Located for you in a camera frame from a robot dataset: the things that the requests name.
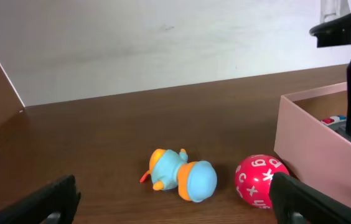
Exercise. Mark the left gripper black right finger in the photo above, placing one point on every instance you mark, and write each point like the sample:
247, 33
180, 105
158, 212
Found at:
295, 202

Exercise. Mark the white open cardboard box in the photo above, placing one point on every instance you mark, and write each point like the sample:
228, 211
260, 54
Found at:
317, 155

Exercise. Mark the red ball with white letters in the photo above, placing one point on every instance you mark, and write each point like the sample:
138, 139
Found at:
253, 178

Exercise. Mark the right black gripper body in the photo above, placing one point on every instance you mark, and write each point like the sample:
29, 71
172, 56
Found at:
335, 25

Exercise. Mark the blue and orange toy figure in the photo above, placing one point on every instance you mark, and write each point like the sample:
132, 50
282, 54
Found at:
195, 181

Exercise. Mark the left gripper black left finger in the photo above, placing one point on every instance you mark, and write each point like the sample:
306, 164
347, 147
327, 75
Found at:
60, 197

